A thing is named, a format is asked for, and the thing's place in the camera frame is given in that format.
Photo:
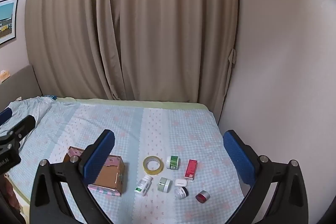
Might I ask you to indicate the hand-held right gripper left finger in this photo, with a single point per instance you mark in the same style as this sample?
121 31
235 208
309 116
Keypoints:
101 155

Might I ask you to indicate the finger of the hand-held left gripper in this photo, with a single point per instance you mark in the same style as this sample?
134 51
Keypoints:
5 115
25 124

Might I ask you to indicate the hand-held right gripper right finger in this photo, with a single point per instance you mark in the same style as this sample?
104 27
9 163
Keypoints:
239 158

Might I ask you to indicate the cardboard box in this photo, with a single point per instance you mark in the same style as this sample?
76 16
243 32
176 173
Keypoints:
107 174

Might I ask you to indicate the yellow tape roll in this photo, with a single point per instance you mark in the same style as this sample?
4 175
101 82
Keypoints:
145 164

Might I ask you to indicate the red carton box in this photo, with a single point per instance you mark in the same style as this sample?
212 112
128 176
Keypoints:
190 170

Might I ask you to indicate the white pill bottle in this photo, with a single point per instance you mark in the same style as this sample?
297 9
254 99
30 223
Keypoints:
143 186

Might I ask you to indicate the red lid silver jar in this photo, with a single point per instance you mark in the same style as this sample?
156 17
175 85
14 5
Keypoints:
202 197

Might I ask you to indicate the white earbud case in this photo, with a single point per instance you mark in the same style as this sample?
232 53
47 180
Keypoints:
180 182

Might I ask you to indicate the green label white jar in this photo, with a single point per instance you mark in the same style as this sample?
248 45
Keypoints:
173 162

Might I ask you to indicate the black lid white jar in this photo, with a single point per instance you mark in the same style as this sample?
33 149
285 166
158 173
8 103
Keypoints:
181 193

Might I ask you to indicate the pale green cream jar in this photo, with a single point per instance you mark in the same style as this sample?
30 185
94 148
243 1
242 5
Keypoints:
164 184

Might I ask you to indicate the grey padded headboard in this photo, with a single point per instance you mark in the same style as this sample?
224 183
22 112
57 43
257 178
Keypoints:
18 85

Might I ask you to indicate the teal patterned cloth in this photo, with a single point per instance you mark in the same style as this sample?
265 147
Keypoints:
50 97

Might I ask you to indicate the blue checked bedsheet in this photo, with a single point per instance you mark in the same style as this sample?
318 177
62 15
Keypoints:
168 129

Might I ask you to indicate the pale green mattress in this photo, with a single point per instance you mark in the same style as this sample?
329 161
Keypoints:
157 105

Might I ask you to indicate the orange wall label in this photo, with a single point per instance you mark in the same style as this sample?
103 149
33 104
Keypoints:
4 75

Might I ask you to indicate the framed wall poster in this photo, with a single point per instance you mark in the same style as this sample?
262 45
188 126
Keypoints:
6 20

